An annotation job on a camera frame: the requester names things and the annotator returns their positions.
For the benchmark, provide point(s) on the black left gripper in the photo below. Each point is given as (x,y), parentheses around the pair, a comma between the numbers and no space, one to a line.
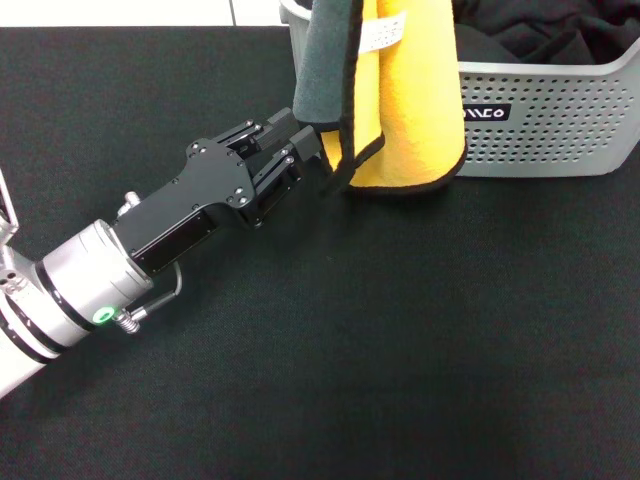
(200,200)

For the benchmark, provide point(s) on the yellow grey towel black trim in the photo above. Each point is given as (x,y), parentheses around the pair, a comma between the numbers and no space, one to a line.
(415,115)

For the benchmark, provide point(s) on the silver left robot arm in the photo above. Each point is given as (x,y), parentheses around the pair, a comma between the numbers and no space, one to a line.
(80,285)

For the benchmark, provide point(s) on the silver elbow connector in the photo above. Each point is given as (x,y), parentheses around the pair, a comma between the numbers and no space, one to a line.
(130,202)

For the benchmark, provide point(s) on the black tablecloth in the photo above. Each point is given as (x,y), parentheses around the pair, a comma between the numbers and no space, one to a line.
(350,350)

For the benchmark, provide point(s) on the grey perforated storage basket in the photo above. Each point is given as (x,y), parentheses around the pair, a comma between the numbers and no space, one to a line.
(550,145)

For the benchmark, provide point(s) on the black crumpled cloth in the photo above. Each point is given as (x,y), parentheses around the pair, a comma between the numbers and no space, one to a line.
(540,35)

